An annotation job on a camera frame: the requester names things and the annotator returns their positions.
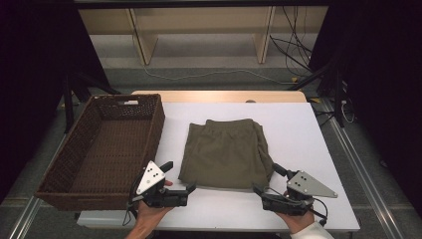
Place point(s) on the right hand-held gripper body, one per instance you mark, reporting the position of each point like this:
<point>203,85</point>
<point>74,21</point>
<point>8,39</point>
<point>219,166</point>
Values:
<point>308,186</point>

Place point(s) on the olive green pants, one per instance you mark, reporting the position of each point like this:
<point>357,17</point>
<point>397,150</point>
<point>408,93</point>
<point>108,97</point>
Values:
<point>225,152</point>

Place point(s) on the white table board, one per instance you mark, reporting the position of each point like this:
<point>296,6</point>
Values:
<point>298,139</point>

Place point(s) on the light wooden table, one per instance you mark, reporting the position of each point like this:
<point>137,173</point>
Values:
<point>215,96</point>

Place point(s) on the white basket label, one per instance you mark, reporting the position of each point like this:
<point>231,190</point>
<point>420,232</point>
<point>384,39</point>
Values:
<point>131,102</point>

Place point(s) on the metal floor rail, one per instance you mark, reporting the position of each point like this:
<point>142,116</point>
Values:
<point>23,215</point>
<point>365,179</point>

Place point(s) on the brown wicker basket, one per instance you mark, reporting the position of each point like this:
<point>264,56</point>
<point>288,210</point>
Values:
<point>106,156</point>

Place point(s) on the person's left hand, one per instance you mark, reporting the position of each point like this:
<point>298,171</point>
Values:
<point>151,215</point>

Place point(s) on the beige wooden shelf unit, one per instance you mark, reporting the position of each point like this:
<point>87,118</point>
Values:
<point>199,20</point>

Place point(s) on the black metal stand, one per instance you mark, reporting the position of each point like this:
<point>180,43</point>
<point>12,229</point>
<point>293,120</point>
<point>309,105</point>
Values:
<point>68,106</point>
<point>336,96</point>

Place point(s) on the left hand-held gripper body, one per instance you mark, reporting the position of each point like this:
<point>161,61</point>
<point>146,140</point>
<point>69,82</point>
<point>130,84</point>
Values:
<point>151,177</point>

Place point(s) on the person's right hand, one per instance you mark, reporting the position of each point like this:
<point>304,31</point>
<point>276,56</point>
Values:
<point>297,222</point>

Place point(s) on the black curtain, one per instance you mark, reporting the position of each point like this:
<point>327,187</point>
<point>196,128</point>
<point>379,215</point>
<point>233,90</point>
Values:
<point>381,83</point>
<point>33,83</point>

